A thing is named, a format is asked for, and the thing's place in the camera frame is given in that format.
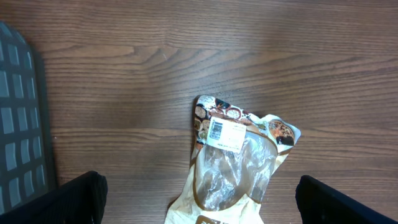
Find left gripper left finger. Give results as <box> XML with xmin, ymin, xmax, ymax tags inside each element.
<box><xmin>1</xmin><ymin>171</ymin><xmax>108</xmax><ymax>224</ymax></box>

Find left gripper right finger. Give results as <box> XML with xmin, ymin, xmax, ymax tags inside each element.
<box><xmin>295</xmin><ymin>175</ymin><xmax>397</xmax><ymax>224</ymax></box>

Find clear brown bread bag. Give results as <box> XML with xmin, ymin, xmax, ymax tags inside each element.
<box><xmin>165</xmin><ymin>95</ymin><xmax>301</xmax><ymax>224</ymax></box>

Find grey plastic shopping basket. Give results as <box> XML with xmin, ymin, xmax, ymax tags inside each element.
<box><xmin>1</xmin><ymin>22</ymin><xmax>57</xmax><ymax>214</ymax></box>

